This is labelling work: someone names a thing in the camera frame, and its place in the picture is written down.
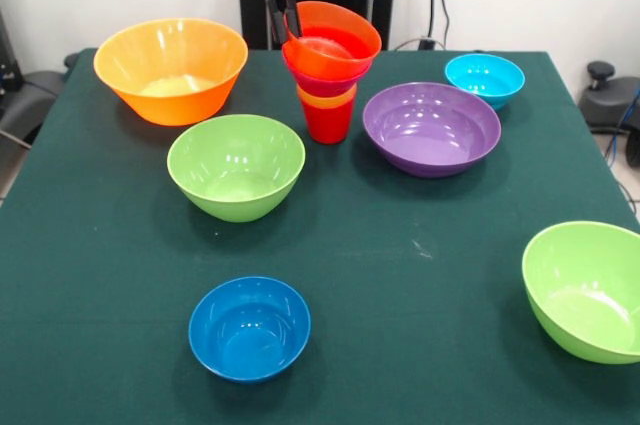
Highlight large orange plastic bowl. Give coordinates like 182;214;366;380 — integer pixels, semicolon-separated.
93;17;249;127

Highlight cyan plastic bowl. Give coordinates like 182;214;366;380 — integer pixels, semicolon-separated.
444;53;527;113

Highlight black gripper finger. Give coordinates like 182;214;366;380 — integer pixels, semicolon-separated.
280;0;304;39
260;0;292;44

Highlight orange plastic cup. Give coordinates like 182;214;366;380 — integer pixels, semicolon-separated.
296;82;359;110

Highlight purple plastic bowl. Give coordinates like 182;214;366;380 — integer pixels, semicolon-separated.
362;82;503;179

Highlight red-orange plastic bowl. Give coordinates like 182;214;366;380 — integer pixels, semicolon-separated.
281;0;383;82

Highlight black pedestal foot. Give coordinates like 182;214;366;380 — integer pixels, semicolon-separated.
579;60;640;169
0;52;81;146

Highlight green plastic bowl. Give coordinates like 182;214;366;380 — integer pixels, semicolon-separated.
166;113;307;224
521;220;640;366

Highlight red plastic cup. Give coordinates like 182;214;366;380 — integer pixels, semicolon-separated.
300;99;356;146

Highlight dark green tablecloth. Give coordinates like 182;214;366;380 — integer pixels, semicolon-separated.
0;48;640;425

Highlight blue plastic bowl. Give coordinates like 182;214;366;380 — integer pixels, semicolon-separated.
187;275;312;385

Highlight pink plastic bowl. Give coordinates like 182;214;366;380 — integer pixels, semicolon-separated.
285;59;375;99

